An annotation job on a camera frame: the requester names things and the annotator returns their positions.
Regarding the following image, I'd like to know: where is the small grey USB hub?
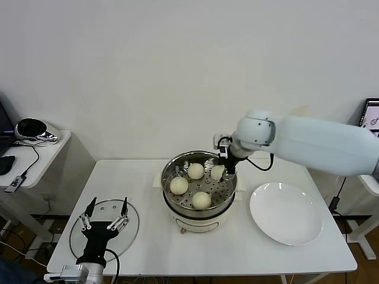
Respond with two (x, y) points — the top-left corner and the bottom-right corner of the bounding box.
(6, 174), (26, 193)

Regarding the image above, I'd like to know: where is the large white plate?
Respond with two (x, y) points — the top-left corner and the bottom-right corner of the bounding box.
(249, 182), (323, 246)

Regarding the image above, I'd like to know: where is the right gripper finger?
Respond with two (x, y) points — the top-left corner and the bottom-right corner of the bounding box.
(220, 169), (237, 182)

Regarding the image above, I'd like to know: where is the white steamed baozi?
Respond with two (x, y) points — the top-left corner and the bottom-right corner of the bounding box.
(191, 191), (213, 210)
(169, 176), (190, 195)
(187, 163), (205, 180)
(210, 165), (226, 182)

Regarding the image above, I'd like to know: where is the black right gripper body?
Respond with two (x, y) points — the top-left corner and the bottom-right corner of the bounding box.
(223, 147), (246, 176)

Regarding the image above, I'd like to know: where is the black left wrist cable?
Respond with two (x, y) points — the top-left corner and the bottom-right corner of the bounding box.
(105, 248), (121, 284)

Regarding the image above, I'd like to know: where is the white electric cooker pot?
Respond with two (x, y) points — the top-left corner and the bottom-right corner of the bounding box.
(152, 173), (247, 235)

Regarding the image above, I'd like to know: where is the dark laptop with code screen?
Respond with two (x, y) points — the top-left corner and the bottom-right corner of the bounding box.
(0, 91), (16, 156)

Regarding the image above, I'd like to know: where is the white side table with mouse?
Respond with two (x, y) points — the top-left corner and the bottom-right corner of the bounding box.
(0, 130), (96, 258)

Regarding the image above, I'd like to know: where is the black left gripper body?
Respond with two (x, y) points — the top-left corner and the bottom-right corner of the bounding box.
(76, 221), (120, 266)

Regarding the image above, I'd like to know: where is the stainless steel steamer basket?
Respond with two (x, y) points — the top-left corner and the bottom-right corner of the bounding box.
(161, 151), (238, 210)

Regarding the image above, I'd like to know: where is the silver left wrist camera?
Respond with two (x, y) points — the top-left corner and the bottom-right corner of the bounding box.
(44, 264), (89, 283)

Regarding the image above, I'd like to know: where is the round glass pot lid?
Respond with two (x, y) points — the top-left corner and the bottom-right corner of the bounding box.
(69, 199), (140, 264)

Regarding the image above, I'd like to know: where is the white side table with label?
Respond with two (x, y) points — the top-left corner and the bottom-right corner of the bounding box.
(307, 165), (379, 261)

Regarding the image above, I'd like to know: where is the grey laptop showing camera views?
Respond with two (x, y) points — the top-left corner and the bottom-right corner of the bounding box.
(358, 97), (379, 134)

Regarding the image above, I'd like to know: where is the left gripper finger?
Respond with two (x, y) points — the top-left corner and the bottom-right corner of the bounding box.
(78, 196), (98, 231)
(106, 196), (131, 231)

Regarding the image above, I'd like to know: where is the black computer mouse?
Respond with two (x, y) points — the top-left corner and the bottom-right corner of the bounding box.
(0, 155), (15, 176)

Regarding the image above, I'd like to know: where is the black USB cable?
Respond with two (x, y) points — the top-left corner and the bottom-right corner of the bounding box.
(13, 141), (41, 178)

